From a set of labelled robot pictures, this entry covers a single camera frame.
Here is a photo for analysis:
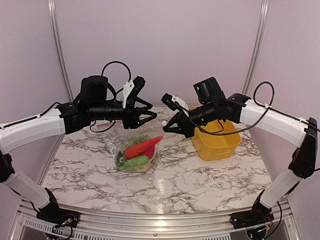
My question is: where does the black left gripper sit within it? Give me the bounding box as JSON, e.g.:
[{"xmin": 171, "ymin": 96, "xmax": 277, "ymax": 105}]
[{"xmin": 89, "ymin": 97, "xmax": 158, "ymax": 129}]

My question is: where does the red toy chili pepper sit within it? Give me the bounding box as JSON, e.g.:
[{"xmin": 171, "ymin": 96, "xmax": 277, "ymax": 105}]
[{"xmin": 125, "ymin": 136, "xmax": 163, "ymax": 159}]

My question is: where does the clear zip top bag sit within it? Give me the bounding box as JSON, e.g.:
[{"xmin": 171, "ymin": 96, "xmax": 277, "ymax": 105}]
[{"xmin": 105, "ymin": 130, "xmax": 164, "ymax": 173}]

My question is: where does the front aluminium rail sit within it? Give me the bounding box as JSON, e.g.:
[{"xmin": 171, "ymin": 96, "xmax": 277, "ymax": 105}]
[{"xmin": 8, "ymin": 200, "xmax": 301, "ymax": 240}]

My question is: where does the green toy cucumber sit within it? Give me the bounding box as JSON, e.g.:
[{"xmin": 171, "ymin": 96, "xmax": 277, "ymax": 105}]
[{"xmin": 123, "ymin": 155, "xmax": 149, "ymax": 170}]

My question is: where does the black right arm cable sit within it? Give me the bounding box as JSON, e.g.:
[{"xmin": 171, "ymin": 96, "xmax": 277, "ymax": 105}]
[{"xmin": 174, "ymin": 81, "xmax": 320, "ymax": 226}]

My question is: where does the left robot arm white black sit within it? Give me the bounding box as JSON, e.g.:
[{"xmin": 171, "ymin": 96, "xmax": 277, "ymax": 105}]
[{"xmin": 0, "ymin": 97, "xmax": 157, "ymax": 223}]

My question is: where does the yellow plastic basket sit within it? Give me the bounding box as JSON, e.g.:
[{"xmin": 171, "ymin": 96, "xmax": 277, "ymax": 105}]
[{"xmin": 191, "ymin": 120, "xmax": 242, "ymax": 161}]

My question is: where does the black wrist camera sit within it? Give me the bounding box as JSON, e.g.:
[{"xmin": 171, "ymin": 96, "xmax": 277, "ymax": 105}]
[
  {"xmin": 79, "ymin": 75, "xmax": 109, "ymax": 105},
  {"xmin": 193, "ymin": 76, "xmax": 226, "ymax": 106}
]

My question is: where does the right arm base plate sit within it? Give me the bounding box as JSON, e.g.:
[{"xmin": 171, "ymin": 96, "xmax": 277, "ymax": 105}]
[{"xmin": 229, "ymin": 210, "xmax": 275, "ymax": 229}]

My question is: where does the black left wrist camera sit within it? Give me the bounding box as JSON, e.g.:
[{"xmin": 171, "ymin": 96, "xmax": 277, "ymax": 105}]
[{"xmin": 79, "ymin": 75, "xmax": 109, "ymax": 105}]

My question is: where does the right aluminium frame post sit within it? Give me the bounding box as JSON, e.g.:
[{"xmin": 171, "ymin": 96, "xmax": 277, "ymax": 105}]
[{"xmin": 241, "ymin": 0, "xmax": 270, "ymax": 96}]

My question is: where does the left aluminium frame post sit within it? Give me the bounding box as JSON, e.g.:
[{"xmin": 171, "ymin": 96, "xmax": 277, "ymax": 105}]
[{"xmin": 48, "ymin": 0, "xmax": 74, "ymax": 102}]

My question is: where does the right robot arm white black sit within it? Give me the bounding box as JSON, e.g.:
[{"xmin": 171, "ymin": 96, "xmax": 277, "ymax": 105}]
[{"xmin": 161, "ymin": 93, "xmax": 318, "ymax": 224}]

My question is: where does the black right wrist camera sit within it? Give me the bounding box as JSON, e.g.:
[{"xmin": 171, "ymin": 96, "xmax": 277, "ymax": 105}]
[{"xmin": 193, "ymin": 76, "xmax": 226, "ymax": 106}]

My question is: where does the aluminium frame post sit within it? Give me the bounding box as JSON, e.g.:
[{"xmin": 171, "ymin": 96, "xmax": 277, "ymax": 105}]
[
  {"xmin": 241, "ymin": 0, "xmax": 270, "ymax": 96},
  {"xmin": 48, "ymin": 0, "xmax": 74, "ymax": 102}
]

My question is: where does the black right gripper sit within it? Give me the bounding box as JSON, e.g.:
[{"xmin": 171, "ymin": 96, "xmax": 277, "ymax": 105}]
[{"xmin": 162, "ymin": 101, "xmax": 218, "ymax": 139}]

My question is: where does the dark green toy broccoli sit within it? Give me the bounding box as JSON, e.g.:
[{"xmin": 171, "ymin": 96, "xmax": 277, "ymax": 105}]
[{"xmin": 125, "ymin": 134, "xmax": 150, "ymax": 147}]

